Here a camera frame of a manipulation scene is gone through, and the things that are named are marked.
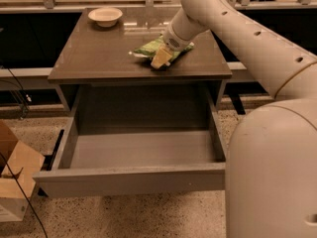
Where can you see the grey drawer cabinet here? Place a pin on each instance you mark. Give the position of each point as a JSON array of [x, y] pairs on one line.
[[105, 55]]

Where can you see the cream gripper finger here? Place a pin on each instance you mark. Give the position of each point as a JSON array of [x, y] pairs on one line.
[[161, 57]]

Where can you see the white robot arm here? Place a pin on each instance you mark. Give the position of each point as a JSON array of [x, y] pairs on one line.
[[271, 168]]

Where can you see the green jalapeno chip bag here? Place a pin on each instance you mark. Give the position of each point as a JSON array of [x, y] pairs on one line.
[[149, 50]]

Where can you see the white paper bowl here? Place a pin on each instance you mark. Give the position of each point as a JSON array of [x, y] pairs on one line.
[[105, 17]]

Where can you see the open grey top drawer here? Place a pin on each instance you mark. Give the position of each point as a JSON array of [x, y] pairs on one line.
[[136, 140]]

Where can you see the black drawer rail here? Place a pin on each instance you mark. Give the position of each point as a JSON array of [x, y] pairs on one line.
[[50, 159]]

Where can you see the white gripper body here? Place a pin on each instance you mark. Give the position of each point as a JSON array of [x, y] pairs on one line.
[[171, 40]]

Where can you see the brown cardboard box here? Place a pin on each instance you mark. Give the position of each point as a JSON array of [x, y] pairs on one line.
[[18, 163]]

